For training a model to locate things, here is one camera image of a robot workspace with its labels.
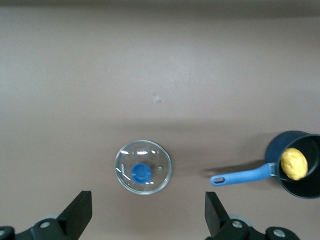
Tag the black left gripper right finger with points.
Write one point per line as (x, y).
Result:
(217, 215)

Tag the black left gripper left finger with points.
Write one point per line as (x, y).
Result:
(72, 215)

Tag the small clear tape patch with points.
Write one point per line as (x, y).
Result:
(157, 98)

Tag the yellow potato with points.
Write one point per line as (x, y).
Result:
(294, 163)

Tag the brown table cover mat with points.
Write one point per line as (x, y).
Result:
(75, 100)

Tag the glass lid with blue knob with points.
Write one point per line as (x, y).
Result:
(150, 160)

